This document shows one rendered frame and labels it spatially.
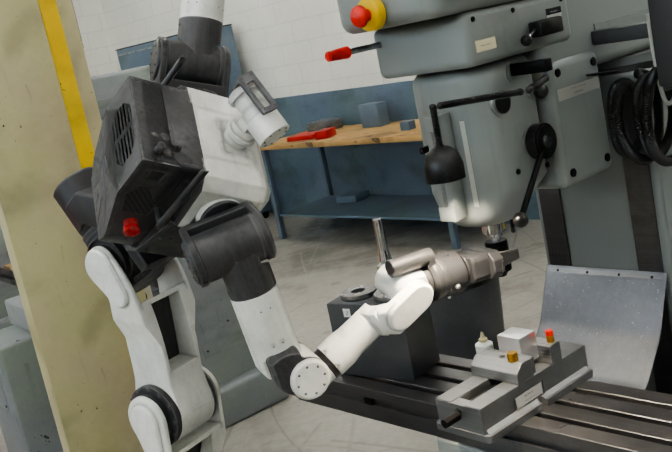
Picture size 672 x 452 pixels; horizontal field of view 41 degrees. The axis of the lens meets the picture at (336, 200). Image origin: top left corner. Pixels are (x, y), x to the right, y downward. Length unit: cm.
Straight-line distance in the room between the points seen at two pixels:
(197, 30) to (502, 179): 68
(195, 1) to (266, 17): 713
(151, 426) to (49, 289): 125
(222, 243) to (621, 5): 104
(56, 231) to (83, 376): 51
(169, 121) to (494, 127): 61
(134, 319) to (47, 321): 126
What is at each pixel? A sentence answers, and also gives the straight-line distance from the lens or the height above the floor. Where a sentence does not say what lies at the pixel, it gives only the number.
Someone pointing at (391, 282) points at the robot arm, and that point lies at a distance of 177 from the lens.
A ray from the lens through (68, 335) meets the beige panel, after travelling 323.
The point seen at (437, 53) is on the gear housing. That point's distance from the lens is 171.
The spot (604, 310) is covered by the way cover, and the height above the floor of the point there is 99.
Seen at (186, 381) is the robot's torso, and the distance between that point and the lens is 203.
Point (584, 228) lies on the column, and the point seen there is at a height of 117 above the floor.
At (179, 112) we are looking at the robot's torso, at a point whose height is 166.
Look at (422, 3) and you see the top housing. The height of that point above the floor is 176.
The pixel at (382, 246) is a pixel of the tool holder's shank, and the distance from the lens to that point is 213.
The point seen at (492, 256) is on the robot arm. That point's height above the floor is 125.
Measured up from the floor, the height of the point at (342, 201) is 25.
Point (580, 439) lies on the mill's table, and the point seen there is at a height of 92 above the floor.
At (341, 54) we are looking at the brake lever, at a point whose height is 170.
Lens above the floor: 175
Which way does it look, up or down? 10 degrees down
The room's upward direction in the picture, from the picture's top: 12 degrees counter-clockwise
